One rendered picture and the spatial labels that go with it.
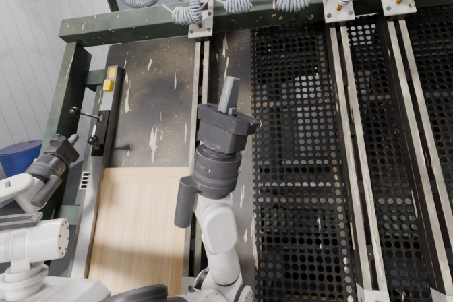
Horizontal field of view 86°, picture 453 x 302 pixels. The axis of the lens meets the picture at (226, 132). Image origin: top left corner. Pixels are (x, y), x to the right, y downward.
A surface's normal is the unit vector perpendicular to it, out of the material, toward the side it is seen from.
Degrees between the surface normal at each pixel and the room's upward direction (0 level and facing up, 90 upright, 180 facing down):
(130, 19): 53
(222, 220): 94
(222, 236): 94
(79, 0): 90
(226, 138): 78
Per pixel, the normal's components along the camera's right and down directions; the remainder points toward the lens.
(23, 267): 0.33, -0.06
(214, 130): -0.65, 0.11
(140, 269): -0.18, -0.29
